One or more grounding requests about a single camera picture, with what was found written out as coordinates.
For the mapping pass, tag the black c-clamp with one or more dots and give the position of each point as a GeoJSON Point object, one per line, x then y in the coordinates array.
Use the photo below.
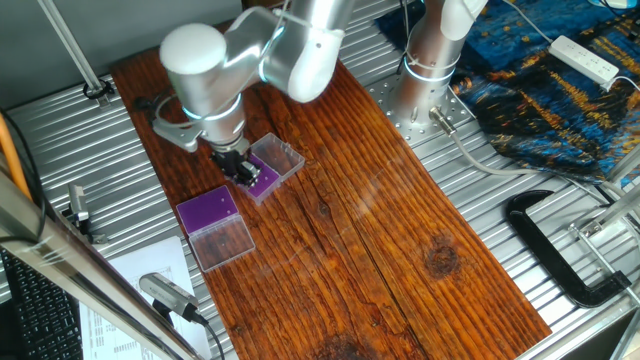
{"type": "Point", "coordinates": [537, 245]}

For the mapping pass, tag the purple pipette tip box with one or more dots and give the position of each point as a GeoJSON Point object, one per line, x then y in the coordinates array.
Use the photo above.
{"type": "Point", "coordinates": [205, 210]}
{"type": "Point", "coordinates": [285, 157]}

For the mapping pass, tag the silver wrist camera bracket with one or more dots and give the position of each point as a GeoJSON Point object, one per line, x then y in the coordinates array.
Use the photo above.
{"type": "Point", "coordinates": [177, 137]}

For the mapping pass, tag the white printed paper sheets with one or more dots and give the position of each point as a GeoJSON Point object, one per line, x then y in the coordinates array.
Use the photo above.
{"type": "Point", "coordinates": [150, 255]}

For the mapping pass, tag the silver perforated base plate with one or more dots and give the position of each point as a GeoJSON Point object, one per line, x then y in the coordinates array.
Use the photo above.
{"type": "Point", "coordinates": [415, 132]}

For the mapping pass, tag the black keyboard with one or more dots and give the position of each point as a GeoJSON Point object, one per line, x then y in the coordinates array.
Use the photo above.
{"type": "Point", "coordinates": [45, 325]}

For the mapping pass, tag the orange tube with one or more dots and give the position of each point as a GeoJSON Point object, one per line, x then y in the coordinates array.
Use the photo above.
{"type": "Point", "coordinates": [11, 155]}

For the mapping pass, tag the aluminium frame profile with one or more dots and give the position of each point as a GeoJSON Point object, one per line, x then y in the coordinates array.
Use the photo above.
{"type": "Point", "coordinates": [627, 167]}
{"type": "Point", "coordinates": [615, 210]}

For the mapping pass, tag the black clamp tool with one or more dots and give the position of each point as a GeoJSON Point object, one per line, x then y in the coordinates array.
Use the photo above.
{"type": "Point", "coordinates": [77, 200]}

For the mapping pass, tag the shiny metal frame bar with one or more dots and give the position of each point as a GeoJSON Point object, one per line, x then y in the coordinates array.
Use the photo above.
{"type": "Point", "coordinates": [60, 255]}

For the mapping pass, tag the thin metal rod with foot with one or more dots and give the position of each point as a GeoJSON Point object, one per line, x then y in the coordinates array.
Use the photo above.
{"type": "Point", "coordinates": [71, 45]}

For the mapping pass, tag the white power strip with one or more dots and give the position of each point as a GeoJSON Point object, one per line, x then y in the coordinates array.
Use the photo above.
{"type": "Point", "coordinates": [582, 60]}

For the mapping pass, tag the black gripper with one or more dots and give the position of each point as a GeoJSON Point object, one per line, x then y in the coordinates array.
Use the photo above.
{"type": "Point", "coordinates": [232, 161]}

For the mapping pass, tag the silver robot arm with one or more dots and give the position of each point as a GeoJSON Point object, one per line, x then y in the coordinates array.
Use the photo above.
{"type": "Point", "coordinates": [192, 65]}

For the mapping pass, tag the brown wooden board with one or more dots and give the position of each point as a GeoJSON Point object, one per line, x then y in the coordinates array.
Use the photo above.
{"type": "Point", "coordinates": [350, 250]}

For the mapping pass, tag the blue patterned cloth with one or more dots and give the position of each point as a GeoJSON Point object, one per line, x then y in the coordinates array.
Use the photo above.
{"type": "Point", "coordinates": [530, 110]}

